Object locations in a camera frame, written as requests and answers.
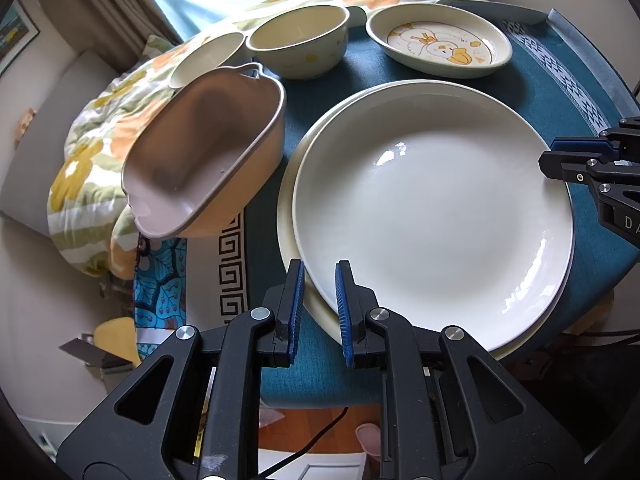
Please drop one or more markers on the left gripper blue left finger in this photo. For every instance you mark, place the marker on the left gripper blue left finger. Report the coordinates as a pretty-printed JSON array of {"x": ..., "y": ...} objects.
[{"x": 295, "y": 286}]

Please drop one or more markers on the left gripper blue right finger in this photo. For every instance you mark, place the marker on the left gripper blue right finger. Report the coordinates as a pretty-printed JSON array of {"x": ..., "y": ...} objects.
[{"x": 345, "y": 300}]

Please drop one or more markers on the plain white plate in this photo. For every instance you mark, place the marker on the plain white plate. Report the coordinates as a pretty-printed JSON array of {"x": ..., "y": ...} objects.
[{"x": 433, "y": 194}]

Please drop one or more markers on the pink heart-shaped bowl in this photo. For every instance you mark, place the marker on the pink heart-shaped bowl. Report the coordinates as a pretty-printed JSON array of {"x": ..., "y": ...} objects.
[{"x": 206, "y": 154}]

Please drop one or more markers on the cream duck shallow dish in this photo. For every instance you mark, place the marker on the cream duck shallow dish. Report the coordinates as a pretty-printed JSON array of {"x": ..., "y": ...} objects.
[{"x": 440, "y": 40}]

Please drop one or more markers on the cream bowl with dots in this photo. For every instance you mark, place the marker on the cream bowl with dots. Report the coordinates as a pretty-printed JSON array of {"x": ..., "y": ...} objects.
[{"x": 302, "y": 44}]

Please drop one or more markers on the teal patterned tablecloth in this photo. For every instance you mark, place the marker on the teal patterned tablecloth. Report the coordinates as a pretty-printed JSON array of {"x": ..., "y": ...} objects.
[{"x": 209, "y": 281}]

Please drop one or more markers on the yellow foam cushion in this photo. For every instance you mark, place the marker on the yellow foam cushion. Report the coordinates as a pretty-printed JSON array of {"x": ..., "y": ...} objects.
[{"x": 118, "y": 336}]

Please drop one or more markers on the floral striped duvet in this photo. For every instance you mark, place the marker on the floral striped duvet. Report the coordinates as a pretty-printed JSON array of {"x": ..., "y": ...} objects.
[{"x": 88, "y": 216}]

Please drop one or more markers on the green striped pillow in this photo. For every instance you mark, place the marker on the green striped pillow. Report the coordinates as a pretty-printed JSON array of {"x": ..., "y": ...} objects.
[{"x": 154, "y": 47}]

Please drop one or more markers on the grey bed headboard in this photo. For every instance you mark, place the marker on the grey bed headboard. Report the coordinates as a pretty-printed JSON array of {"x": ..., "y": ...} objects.
[{"x": 40, "y": 154}]

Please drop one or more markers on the small ornament on headboard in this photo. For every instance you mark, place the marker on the small ornament on headboard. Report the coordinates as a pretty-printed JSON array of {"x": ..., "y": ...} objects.
[{"x": 23, "y": 124}]

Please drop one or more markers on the left brown curtain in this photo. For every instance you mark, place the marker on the left brown curtain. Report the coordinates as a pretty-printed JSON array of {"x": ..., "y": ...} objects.
[{"x": 116, "y": 30}]

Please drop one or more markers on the framed harbour picture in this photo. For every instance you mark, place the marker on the framed harbour picture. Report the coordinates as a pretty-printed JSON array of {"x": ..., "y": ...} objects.
[{"x": 16, "y": 33}]

